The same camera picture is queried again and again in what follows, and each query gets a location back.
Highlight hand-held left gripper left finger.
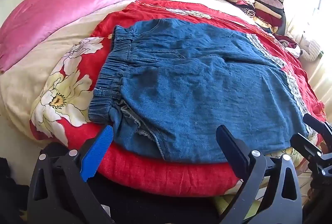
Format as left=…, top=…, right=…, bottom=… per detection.
left=26, top=125, right=115, bottom=224

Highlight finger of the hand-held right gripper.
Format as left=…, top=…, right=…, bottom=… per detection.
left=290, top=133, right=325, bottom=162
left=303, top=113, right=332, bottom=141

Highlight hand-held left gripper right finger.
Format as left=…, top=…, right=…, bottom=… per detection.
left=216, top=124, right=303, bottom=224

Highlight blue denim pants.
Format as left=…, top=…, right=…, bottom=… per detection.
left=88, top=18, right=318, bottom=164

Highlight red floral bedspread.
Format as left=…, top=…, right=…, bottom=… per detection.
left=29, top=0, right=327, bottom=197

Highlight white knitted garment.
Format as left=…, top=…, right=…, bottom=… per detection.
left=297, top=34, right=324, bottom=62

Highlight dark cloth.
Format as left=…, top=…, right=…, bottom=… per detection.
left=0, top=142, right=221, bottom=224

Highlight cream bed quilt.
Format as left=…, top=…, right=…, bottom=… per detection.
left=0, top=0, right=260, bottom=149

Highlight cream curtain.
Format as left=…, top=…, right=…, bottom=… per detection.
left=281, top=0, right=332, bottom=110

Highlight pile of folded clothes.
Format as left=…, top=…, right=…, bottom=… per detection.
left=223, top=0, right=286, bottom=33

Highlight pink quilt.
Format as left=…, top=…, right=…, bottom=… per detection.
left=0, top=0, right=144, bottom=74

